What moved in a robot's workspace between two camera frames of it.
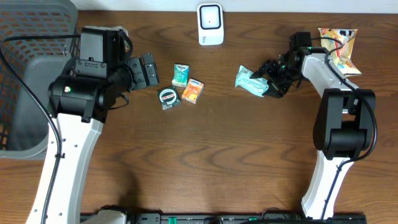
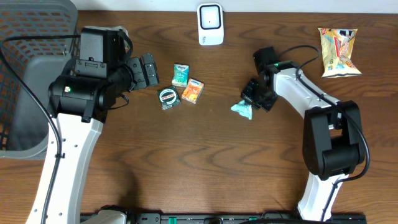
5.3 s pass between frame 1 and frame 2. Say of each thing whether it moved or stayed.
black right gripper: moved
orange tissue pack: stayed
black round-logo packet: stayed
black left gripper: stayed
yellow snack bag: stayed
